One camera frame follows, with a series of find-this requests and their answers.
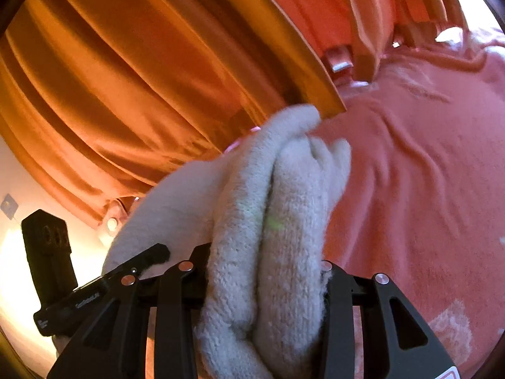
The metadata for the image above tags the cream sweater with black hearts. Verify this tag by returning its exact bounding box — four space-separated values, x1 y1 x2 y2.
103 105 351 378

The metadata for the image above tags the pink pillow with button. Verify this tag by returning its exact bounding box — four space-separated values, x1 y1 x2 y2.
96 197 140 248

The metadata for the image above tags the pink bedspread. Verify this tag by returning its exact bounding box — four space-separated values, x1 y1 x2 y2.
312 31 504 378

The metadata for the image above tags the orange curtain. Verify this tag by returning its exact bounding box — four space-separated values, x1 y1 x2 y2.
1 0 344 226

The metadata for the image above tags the pink striped curtain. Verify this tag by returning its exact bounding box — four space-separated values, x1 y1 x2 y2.
274 0 467 82

